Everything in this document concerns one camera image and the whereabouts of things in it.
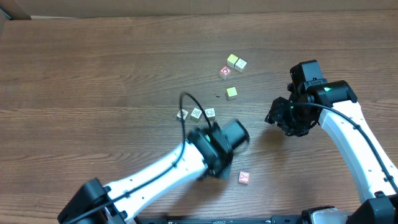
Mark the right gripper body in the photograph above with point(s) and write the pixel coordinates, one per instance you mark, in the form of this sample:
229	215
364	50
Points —
277	112

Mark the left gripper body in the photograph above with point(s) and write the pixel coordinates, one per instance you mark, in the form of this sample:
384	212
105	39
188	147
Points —
224	171

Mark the red letter Y block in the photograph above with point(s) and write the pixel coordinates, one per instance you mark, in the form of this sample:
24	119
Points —
244	177

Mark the letter M wooden block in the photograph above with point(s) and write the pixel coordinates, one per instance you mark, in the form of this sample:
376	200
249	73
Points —
196	114

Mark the acorn picture wooden block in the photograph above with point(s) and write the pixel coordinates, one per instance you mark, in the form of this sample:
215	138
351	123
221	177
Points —
182	114

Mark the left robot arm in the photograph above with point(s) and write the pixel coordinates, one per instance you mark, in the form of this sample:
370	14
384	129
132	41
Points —
122	200

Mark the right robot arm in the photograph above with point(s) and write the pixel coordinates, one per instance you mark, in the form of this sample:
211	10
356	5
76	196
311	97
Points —
334	106

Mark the sheep picture wooden block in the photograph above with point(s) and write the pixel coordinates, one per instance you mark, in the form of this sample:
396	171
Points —
210	113

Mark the yellow letter C block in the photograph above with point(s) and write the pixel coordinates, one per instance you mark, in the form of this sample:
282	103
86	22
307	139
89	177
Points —
231	93

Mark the white bone wooden block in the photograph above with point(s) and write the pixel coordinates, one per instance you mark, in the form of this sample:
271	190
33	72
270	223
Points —
240	65

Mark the red letter wooden block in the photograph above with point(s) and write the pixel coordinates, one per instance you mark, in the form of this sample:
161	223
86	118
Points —
225	72

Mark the yellow top wooden block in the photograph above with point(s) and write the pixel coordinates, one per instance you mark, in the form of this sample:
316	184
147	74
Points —
231	60

